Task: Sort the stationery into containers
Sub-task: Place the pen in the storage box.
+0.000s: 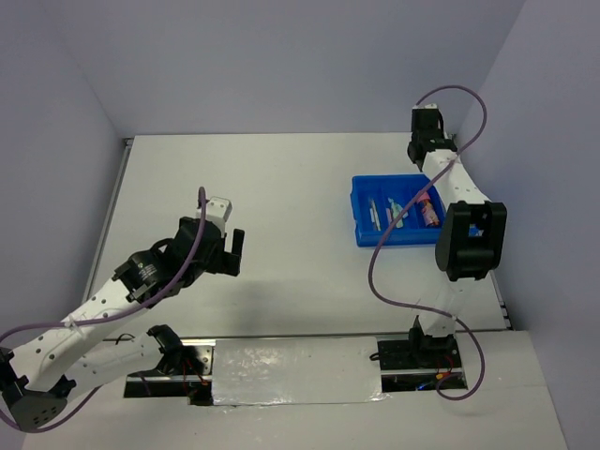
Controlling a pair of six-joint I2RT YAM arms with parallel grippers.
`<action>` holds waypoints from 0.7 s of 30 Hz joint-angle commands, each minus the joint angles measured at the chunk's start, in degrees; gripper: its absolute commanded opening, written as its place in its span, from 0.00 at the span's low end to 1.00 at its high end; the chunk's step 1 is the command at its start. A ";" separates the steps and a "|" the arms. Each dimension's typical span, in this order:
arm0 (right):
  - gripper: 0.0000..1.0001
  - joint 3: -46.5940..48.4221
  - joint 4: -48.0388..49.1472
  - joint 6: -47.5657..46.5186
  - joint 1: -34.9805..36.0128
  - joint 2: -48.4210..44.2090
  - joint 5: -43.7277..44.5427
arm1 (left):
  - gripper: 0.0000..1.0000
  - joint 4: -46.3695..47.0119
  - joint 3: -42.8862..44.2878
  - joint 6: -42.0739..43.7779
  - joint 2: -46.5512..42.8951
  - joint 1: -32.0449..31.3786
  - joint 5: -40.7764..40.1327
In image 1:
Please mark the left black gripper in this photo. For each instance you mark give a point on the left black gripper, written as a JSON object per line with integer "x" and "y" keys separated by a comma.
{"x": 228, "y": 262}

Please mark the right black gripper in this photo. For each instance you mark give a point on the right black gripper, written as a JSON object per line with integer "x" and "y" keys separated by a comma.
{"x": 443, "y": 135}

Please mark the light blue eraser stick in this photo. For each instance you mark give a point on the light blue eraser stick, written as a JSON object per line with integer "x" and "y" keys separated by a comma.
{"x": 396, "y": 207}

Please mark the pink capped glue bottle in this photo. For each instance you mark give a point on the pink capped glue bottle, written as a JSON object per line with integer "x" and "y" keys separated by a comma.
{"x": 428, "y": 212}

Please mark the thin white pen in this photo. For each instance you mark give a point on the thin white pen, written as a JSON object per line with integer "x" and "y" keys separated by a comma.
{"x": 372, "y": 214}

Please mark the pink correction tape stick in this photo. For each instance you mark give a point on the pink correction tape stick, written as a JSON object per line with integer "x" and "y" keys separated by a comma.
{"x": 390, "y": 216}

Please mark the green eraser stick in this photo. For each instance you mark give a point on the green eraser stick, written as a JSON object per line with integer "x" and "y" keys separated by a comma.
{"x": 398, "y": 218}

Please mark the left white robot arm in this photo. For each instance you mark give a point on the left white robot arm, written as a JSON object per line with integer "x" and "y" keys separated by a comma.
{"x": 40, "y": 377}

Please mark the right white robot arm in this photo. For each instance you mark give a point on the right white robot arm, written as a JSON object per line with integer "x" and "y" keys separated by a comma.
{"x": 471, "y": 239}

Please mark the blue divided plastic bin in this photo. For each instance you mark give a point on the blue divided plastic bin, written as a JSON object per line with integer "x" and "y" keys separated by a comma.
{"x": 378, "y": 200}

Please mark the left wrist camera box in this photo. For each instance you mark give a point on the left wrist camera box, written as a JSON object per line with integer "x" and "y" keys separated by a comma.
{"x": 217, "y": 211}

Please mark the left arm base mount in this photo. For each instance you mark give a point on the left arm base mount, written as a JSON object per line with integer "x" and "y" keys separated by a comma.
{"x": 183, "y": 371}

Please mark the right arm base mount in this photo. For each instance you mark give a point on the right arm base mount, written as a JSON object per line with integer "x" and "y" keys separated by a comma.
{"x": 408, "y": 366}

